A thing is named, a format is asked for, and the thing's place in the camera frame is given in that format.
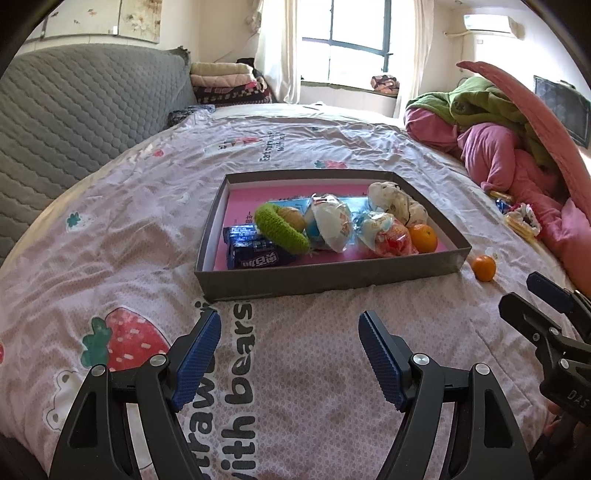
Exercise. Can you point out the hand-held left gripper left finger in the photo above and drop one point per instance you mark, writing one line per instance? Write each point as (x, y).
(198, 355)

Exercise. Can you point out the black television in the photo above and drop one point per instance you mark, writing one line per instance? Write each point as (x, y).
(563, 108)

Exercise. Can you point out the clear packet with red toy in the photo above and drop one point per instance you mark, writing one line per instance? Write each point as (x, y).
(388, 235)

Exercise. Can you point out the cream spotted cloth scrunchie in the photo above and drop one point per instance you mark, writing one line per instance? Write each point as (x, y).
(395, 198)

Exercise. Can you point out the pink quilt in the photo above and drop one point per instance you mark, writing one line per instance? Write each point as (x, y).
(494, 157)

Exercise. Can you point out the pink folded blanket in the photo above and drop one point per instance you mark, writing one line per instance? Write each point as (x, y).
(228, 81)

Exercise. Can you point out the white air conditioner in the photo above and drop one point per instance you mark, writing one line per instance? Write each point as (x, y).
(491, 25)

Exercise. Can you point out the cream folded blanket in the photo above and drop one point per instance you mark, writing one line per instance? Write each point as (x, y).
(221, 68)

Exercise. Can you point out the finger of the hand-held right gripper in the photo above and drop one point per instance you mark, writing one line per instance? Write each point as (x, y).
(528, 318)
(551, 290)

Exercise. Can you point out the dark patterned pillow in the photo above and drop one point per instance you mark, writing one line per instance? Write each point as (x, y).
(189, 115)

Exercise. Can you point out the pink and blue book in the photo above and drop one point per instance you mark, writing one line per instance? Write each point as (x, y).
(244, 198)

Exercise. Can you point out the dark checkered folded blanket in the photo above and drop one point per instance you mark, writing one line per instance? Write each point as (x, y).
(233, 95)

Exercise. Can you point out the grey quilted headboard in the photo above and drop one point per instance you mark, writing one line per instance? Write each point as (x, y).
(69, 120)

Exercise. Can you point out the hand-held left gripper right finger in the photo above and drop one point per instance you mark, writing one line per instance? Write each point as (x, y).
(381, 357)

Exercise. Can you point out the tan walnut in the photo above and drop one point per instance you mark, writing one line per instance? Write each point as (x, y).
(294, 219)

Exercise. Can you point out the red white toy egg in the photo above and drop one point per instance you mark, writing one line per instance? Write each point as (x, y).
(330, 224)

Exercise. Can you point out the blue orange snack packet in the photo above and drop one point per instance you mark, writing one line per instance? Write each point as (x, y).
(501, 199)

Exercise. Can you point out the white curtain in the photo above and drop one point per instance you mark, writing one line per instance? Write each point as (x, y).
(277, 50)
(415, 50)

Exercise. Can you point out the floral wall picture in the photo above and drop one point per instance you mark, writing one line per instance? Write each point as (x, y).
(134, 18)

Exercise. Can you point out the person's right hand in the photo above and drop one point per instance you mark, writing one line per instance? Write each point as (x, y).
(553, 420)

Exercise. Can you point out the clear bag of biscuits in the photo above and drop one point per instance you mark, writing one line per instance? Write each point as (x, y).
(521, 221)

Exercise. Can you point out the grey shallow cardboard box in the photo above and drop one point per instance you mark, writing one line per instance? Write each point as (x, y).
(323, 279)

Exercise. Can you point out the patterned cloth bundle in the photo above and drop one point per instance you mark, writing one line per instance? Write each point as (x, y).
(384, 84)

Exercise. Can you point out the window with dark frame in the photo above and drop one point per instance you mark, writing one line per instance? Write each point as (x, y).
(355, 27)

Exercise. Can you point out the green blanket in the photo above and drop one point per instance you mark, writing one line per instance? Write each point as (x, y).
(480, 101)

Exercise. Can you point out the orange tangerine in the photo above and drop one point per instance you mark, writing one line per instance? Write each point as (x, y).
(484, 268)
(424, 238)

